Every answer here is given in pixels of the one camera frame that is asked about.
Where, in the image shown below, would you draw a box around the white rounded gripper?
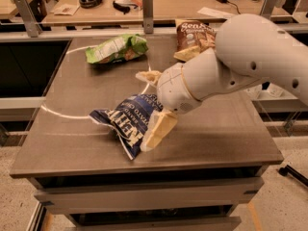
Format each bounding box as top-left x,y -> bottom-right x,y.
136,63 -> 202,152

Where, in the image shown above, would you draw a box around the blue potato chip bag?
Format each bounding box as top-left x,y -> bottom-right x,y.
90,94 -> 163,160

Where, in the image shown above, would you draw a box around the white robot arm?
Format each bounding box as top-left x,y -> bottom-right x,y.
137,13 -> 308,151

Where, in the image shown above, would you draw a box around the green chip bag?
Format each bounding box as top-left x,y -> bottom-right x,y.
86,34 -> 148,64

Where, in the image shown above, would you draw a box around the brown yellow chip bag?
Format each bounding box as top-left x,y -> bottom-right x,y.
173,19 -> 216,62

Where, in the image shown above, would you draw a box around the black sunglasses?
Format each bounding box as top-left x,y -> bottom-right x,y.
113,1 -> 139,14

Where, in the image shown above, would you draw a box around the white paper sheet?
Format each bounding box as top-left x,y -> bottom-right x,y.
198,7 -> 234,19

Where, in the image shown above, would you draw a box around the table drawer front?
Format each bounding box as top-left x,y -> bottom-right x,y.
35,177 -> 264,214

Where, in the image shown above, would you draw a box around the small printed card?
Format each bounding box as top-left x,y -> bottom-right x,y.
53,4 -> 79,15

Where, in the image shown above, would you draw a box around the wooden background desk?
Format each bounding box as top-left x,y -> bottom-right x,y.
42,0 -> 263,26

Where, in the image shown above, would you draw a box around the black chair leg caster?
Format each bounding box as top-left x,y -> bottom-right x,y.
278,165 -> 308,187

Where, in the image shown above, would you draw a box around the middle metal bracket post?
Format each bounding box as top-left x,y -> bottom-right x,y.
142,0 -> 154,34

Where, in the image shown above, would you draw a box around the metal bracket post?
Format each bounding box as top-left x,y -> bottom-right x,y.
260,0 -> 277,19
142,0 -> 154,34
13,0 -> 41,38

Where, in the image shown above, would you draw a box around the left metal bracket post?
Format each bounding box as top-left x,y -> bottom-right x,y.
13,0 -> 41,38

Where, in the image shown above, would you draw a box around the right metal bracket post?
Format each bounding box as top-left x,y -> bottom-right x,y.
260,0 -> 277,19

